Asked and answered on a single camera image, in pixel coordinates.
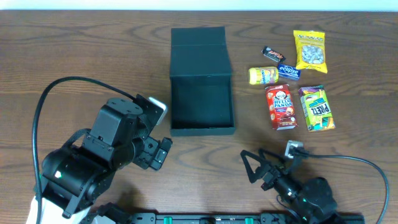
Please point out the green pretz box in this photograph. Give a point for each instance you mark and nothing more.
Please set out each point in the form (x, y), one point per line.
(317, 111)

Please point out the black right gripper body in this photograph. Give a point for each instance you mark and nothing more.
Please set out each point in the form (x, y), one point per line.
(269, 175)

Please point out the yellow candy jar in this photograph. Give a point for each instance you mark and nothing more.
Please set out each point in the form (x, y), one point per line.
(263, 75)

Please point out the black gift box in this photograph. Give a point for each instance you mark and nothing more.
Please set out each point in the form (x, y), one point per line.
(201, 83)

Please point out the yellow snack bag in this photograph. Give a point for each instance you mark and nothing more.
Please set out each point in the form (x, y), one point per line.
(310, 48)

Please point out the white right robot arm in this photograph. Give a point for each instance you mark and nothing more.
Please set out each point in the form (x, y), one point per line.
(309, 202)

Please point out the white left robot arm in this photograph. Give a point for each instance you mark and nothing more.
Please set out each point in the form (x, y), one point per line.
(76, 174)

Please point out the blue eclipse mint tin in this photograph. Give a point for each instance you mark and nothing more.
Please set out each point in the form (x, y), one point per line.
(287, 71)

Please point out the black chocolate bar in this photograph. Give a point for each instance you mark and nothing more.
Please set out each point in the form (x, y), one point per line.
(272, 54)

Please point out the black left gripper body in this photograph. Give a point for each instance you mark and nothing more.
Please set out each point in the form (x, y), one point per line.
(155, 152)

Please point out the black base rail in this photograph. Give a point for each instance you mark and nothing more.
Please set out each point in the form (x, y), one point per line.
(264, 218)

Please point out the red hello panda box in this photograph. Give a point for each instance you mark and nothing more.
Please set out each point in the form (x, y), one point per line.
(281, 107)

